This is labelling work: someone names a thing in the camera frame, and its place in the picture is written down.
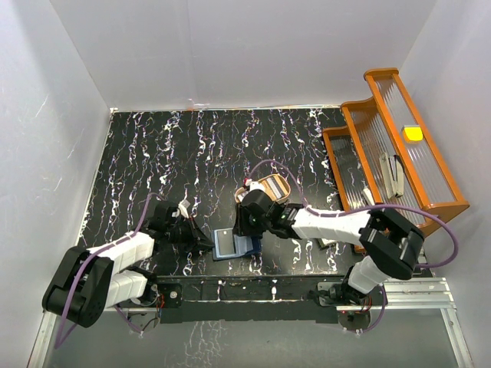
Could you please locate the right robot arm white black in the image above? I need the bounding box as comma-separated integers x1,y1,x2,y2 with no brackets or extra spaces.
234,189,424,304

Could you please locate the beige oval card tray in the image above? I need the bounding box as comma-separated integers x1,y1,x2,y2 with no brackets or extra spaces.
234,173,291,203

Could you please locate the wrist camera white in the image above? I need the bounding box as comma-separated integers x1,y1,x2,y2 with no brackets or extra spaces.
177,199,190,219
243,179,265,192

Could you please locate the stack of credit cards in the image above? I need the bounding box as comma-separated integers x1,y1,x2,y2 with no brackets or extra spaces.
266,176,287,200

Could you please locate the white item on lower shelf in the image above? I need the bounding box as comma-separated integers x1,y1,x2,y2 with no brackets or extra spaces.
362,187,375,206

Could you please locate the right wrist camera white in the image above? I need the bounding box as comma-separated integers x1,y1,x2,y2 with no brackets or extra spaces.
243,179,265,192

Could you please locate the yellow sticky note block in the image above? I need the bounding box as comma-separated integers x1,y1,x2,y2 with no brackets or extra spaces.
402,125,424,144

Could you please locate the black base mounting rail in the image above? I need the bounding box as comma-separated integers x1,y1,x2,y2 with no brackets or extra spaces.
126,268,388,327

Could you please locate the orange wooden tiered shelf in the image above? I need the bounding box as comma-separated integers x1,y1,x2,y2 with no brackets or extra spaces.
322,68,470,222

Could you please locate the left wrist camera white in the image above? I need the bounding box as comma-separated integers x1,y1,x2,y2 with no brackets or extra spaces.
177,199,190,219

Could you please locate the white small carton box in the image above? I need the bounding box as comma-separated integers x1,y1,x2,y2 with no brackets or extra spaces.
316,238,338,248

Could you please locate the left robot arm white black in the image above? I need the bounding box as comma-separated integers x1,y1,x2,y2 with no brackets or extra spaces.
41,201,214,328

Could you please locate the blue leather card holder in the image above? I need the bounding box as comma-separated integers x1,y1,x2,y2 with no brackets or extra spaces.
213,231,262,261

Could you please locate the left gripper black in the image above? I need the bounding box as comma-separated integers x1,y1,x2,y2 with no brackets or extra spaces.
166,215,214,253

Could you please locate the black VIP card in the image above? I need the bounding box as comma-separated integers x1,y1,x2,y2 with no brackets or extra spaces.
215,228,236,258

